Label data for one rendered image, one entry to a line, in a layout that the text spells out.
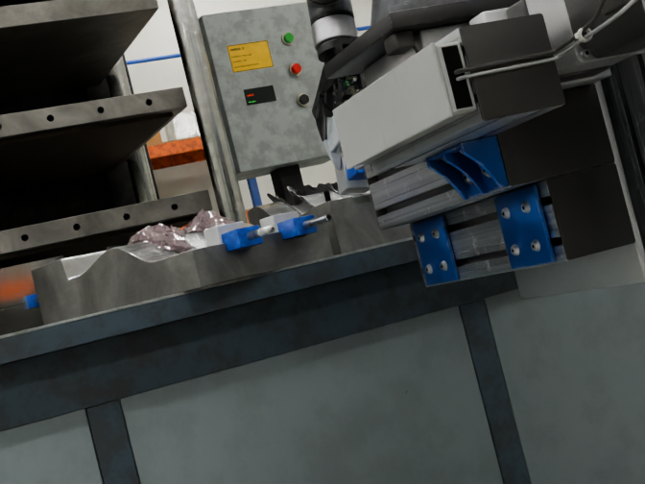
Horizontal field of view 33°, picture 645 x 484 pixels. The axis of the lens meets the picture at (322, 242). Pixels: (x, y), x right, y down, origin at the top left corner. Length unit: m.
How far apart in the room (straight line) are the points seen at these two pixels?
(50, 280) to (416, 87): 1.04
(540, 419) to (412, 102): 0.96
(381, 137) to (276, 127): 1.60
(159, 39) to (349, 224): 7.35
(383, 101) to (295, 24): 1.72
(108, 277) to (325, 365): 0.37
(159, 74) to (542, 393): 7.31
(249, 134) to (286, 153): 0.11
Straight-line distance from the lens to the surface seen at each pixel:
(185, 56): 2.56
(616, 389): 2.00
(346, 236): 1.77
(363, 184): 1.80
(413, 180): 1.35
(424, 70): 1.01
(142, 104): 2.56
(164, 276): 1.62
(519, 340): 1.89
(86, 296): 1.83
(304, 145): 2.73
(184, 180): 8.83
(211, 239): 1.61
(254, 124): 2.69
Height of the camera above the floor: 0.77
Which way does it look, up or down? 2 degrees up
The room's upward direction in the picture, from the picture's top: 14 degrees counter-clockwise
